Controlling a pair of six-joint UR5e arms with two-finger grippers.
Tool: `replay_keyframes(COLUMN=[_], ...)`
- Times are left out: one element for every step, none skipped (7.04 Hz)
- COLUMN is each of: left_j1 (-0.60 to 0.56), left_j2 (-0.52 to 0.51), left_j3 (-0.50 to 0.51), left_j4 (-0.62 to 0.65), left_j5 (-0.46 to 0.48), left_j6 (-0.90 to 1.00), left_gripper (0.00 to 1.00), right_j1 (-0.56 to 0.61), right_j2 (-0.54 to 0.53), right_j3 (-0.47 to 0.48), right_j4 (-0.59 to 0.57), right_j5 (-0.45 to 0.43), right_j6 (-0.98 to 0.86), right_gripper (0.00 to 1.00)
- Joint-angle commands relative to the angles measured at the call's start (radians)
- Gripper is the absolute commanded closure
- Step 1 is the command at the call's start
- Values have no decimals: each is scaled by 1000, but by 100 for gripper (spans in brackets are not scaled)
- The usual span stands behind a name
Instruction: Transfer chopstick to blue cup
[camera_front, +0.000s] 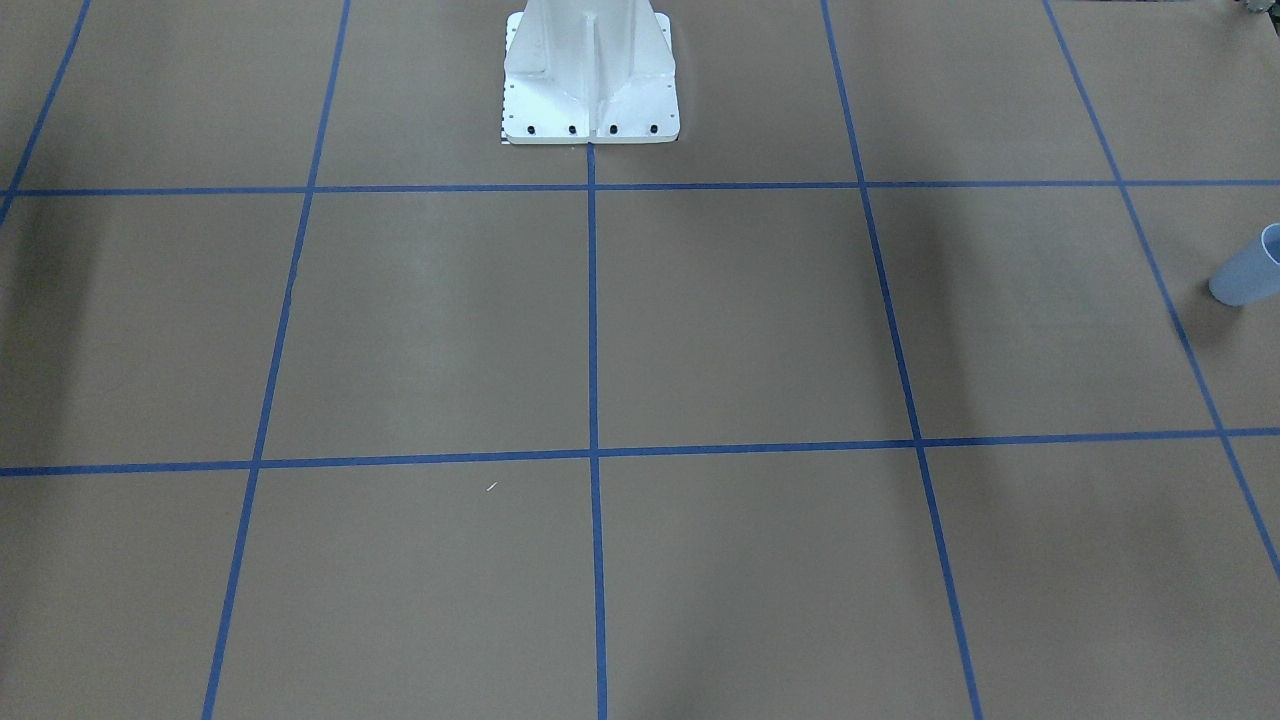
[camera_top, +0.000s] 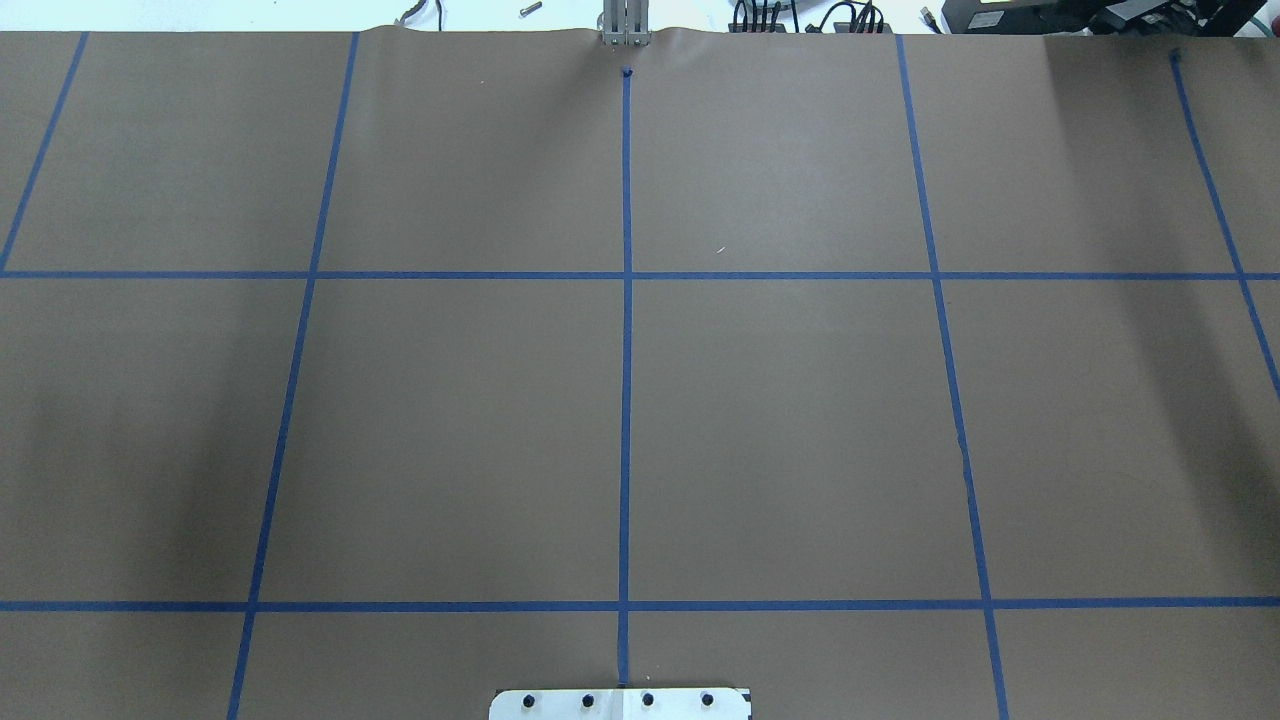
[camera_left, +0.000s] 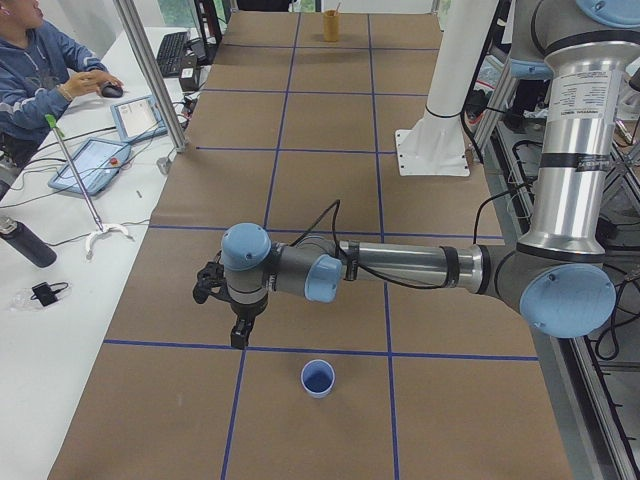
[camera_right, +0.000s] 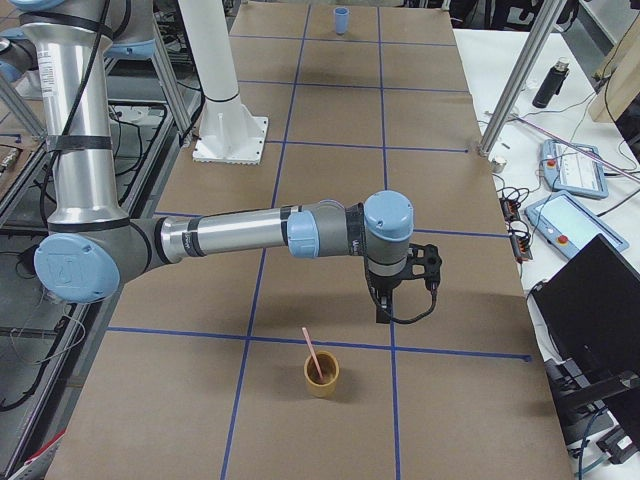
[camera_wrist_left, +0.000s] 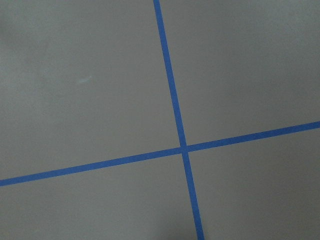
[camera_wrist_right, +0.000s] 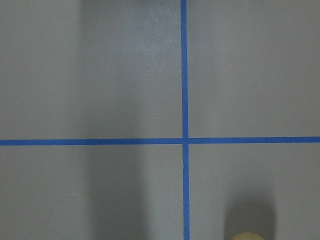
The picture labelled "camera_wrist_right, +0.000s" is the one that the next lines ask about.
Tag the tan right gripper finger tip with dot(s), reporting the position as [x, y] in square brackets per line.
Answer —
[246, 236]

